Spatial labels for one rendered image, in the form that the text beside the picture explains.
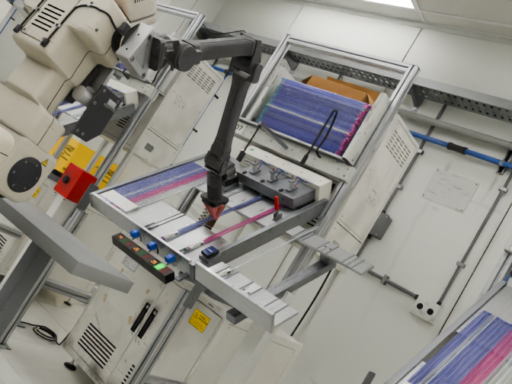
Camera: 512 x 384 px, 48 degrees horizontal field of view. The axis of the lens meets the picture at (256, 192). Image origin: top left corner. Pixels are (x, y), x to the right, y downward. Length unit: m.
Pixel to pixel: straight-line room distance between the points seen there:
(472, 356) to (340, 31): 3.59
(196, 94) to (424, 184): 1.60
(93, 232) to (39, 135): 1.98
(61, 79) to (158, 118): 1.91
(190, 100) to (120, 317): 1.58
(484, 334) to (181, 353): 1.12
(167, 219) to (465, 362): 1.19
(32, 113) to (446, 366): 1.29
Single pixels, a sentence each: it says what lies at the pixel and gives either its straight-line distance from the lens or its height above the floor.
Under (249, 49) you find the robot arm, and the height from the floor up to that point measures 1.43.
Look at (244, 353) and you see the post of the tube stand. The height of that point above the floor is 0.57.
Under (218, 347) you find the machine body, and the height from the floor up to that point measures 0.48.
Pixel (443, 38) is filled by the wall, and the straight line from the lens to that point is 4.53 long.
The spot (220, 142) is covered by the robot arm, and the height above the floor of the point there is 1.14.
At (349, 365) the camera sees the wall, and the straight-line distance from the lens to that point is 3.77.
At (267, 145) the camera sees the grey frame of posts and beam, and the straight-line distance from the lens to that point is 2.65.
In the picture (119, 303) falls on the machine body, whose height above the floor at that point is 0.37.
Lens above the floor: 0.87
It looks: 5 degrees up
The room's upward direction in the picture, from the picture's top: 31 degrees clockwise
